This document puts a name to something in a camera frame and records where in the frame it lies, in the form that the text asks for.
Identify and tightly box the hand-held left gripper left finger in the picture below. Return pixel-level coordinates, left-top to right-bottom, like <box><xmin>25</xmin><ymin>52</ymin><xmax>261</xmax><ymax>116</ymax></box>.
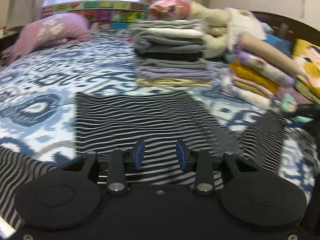
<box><xmin>62</xmin><ymin>140</ymin><xmax>146</xmax><ymax>196</ymax></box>

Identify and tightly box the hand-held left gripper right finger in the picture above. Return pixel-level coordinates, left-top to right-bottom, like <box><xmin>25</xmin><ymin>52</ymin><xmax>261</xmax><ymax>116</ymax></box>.
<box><xmin>176</xmin><ymin>140</ymin><xmax>260</xmax><ymax>196</ymax></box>

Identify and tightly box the black white striped shirt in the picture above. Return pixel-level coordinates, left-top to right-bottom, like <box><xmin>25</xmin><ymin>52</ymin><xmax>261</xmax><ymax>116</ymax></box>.
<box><xmin>0</xmin><ymin>91</ymin><xmax>295</xmax><ymax>230</ymax></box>

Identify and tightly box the stack of grey folded clothes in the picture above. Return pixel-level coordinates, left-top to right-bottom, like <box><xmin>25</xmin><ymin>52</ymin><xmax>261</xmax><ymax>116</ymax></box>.
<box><xmin>131</xmin><ymin>19</ymin><xmax>218</xmax><ymax>88</ymax></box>

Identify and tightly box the mint green folded garment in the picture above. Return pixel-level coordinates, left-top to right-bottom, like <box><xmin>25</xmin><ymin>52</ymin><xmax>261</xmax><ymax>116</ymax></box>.
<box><xmin>279</xmin><ymin>92</ymin><xmax>313</xmax><ymax>123</ymax></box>

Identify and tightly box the yellow cartoon pillow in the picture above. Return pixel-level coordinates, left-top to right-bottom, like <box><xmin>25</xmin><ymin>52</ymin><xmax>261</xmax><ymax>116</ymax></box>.
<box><xmin>291</xmin><ymin>39</ymin><xmax>320</xmax><ymax>95</ymax></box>

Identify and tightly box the lilac floral folded garment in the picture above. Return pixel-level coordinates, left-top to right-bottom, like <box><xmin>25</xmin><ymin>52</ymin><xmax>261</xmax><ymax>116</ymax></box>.
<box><xmin>232</xmin><ymin>45</ymin><xmax>296</xmax><ymax>88</ymax></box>

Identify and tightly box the pale pink folded garment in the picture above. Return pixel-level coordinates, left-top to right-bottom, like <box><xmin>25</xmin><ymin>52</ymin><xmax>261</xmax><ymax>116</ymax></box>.
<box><xmin>230</xmin><ymin>75</ymin><xmax>275</xmax><ymax>98</ymax></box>

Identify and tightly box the white lilac folded garment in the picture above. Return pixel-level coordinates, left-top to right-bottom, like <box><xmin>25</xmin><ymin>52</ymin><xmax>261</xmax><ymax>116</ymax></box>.
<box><xmin>221</xmin><ymin>69</ymin><xmax>272</xmax><ymax>109</ymax></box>

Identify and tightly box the beige folded sweater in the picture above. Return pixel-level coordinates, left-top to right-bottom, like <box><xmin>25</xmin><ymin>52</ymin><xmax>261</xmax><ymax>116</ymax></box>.
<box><xmin>236</xmin><ymin>34</ymin><xmax>308</xmax><ymax>78</ymax></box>

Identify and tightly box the blue jacket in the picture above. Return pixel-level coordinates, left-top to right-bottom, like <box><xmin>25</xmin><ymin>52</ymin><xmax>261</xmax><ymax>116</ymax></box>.
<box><xmin>265</xmin><ymin>34</ymin><xmax>293</xmax><ymax>55</ymax></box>

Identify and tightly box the dark wooden headboard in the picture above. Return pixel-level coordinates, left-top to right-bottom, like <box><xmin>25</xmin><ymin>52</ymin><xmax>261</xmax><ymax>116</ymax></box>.
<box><xmin>250</xmin><ymin>10</ymin><xmax>320</xmax><ymax>52</ymax></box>

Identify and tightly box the blue white patterned bedsheet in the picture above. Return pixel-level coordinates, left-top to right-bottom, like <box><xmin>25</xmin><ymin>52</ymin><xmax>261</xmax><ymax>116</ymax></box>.
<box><xmin>0</xmin><ymin>29</ymin><xmax>315</xmax><ymax>205</ymax></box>

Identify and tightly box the cream quilted jacket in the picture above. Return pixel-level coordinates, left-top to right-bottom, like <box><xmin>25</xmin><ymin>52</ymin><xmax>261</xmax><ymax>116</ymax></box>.
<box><xmin>185</xmin><ymin>1</ymin><xmax>267</xmax><ymax>60</ymax></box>

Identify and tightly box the pink floral cloth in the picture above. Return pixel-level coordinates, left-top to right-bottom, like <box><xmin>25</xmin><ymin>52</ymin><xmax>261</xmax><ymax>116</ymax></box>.
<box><xmin>149</xmin><ymin>0</ymin><xmax>193</xmax><ymax>20</ymax></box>

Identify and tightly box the colourful alphabet foam mat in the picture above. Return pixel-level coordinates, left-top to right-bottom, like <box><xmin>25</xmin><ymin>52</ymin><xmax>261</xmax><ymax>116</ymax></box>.
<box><xmin>41</xmin><ymin>1</ymin><xmax>153</xmax><ymax>30</ymax></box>

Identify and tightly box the pink floral pillow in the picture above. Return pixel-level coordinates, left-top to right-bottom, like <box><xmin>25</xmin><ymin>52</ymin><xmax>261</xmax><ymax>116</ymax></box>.
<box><xmin>2</xmin><ymin>12</ymin><xmax>90</xmax><ymax>60</ymax></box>

